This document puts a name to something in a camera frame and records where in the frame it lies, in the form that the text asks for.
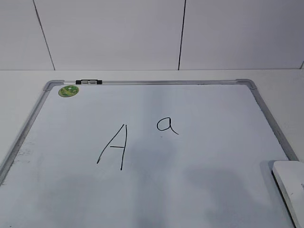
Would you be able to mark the white whiteboard eraser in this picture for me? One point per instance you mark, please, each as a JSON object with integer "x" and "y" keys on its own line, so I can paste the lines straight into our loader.
{"x": 289, "y": 176}

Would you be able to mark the white aluminium-framed whiteboard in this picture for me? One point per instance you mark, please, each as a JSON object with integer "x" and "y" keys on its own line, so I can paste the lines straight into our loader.
{"x": 147, "y": 154}

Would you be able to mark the black board hanger clip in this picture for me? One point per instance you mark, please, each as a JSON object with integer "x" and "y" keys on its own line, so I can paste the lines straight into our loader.
{"x": 89, "y": 82}

